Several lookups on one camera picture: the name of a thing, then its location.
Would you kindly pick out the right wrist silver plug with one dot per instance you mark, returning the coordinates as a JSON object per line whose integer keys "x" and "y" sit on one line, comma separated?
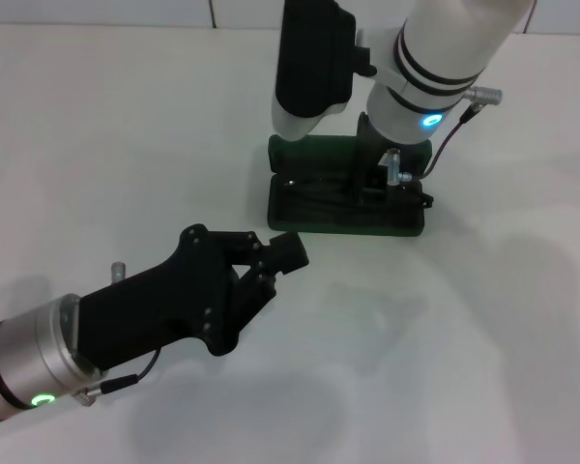
{"x": 394, "y": 166}

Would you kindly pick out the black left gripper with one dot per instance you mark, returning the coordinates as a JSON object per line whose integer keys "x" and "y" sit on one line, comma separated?
{"x": 164, "y": 309}

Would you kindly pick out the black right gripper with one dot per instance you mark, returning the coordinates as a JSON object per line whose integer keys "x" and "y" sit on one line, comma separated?
{"x": 367, "y": 145}

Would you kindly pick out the black thin-frame glasses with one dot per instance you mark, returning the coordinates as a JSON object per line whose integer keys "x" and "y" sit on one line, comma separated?
{"x": 319, "y": 185}

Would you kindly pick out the green glasses case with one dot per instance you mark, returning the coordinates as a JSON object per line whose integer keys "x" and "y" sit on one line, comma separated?
{"x": 319, "y": 227}

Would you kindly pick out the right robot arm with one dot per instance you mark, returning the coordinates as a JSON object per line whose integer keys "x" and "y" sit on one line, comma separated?
{"x": 440, "y": 48}

